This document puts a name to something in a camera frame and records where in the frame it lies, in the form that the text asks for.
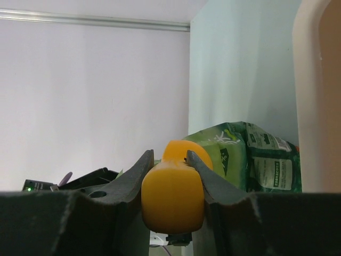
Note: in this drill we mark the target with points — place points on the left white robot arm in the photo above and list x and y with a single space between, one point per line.
98 177

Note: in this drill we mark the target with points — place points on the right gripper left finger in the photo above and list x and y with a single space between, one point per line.
106 222

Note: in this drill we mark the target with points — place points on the white orange litter box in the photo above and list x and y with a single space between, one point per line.
316 51

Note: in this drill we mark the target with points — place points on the orange plastic scoop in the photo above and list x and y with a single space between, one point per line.
172 194

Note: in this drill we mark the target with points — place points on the green litter bag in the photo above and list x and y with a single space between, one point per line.
245 155

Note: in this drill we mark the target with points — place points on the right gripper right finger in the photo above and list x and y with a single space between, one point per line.
241 223

